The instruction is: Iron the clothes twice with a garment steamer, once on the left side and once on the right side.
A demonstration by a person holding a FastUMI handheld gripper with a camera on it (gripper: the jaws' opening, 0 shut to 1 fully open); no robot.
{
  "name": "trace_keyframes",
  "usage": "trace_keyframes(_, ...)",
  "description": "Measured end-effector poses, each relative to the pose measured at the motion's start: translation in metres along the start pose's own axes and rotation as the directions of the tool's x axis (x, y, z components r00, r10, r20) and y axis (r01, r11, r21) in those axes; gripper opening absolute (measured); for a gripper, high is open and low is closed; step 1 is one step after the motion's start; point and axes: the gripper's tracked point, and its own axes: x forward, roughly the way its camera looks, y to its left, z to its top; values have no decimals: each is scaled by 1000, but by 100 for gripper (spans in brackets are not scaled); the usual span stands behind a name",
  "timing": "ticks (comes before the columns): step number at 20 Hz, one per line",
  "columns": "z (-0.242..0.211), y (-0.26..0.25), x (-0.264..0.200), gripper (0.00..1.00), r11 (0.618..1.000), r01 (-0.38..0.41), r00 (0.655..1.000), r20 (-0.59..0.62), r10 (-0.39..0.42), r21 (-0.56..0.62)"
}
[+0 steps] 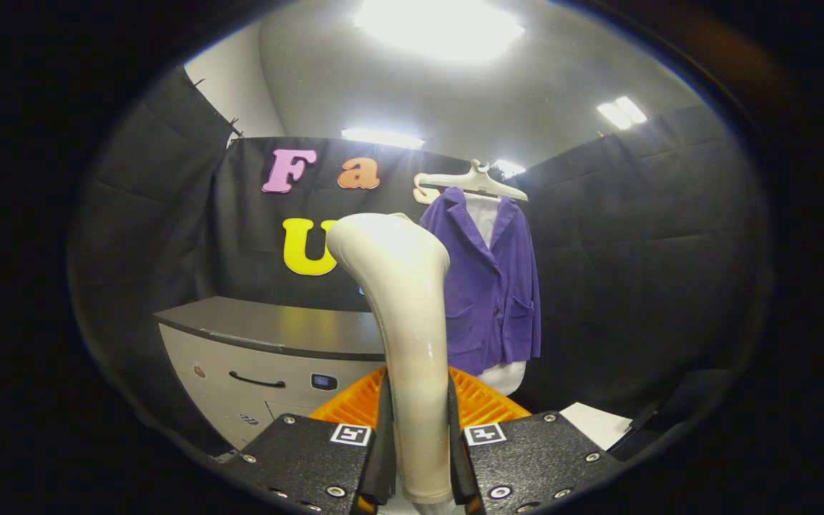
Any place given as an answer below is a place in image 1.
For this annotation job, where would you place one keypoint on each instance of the long ceiling light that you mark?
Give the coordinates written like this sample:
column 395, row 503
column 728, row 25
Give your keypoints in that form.
column 383, row 138

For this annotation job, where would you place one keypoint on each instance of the small ceiling light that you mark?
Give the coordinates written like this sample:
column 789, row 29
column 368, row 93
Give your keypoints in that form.
column 508, row 168

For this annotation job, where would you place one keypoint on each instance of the white shirt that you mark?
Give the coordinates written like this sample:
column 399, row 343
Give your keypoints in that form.
column 485, row 214

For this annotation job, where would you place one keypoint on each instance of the grey cabinet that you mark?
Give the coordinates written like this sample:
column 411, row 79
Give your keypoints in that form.
column 276, row 329

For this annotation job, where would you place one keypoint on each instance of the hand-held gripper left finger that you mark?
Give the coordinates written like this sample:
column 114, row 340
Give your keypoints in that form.
column 312, row 458

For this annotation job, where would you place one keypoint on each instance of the white garment steamer head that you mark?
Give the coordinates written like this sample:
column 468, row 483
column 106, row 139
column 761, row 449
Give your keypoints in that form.
column 405, row 307

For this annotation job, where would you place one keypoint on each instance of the purple jacket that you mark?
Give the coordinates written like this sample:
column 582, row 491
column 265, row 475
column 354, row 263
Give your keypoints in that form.
column 491, row 300

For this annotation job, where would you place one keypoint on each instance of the black backdrop cloth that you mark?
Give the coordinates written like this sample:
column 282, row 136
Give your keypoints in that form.
column 634, row 272

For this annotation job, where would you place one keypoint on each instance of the white clothes hanger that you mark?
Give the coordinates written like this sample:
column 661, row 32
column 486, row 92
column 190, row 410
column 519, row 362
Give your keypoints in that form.
column 476, row 182

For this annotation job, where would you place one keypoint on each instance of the white flat board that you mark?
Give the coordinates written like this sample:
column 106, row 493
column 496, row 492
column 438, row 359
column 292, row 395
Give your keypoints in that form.
column 598, row 425

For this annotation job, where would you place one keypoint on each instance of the twin panel ceiling light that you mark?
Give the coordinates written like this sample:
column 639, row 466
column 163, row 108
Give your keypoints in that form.
column 621, row 113

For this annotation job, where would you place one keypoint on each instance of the large bright ceiling light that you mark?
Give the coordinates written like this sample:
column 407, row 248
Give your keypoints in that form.
column 440, row 28

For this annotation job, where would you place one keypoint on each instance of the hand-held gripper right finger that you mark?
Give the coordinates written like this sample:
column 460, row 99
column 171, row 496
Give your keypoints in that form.
column 533, row 458

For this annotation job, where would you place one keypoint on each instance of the small blue cabinet display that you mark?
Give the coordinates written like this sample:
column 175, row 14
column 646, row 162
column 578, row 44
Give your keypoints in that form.
column 324, row 381

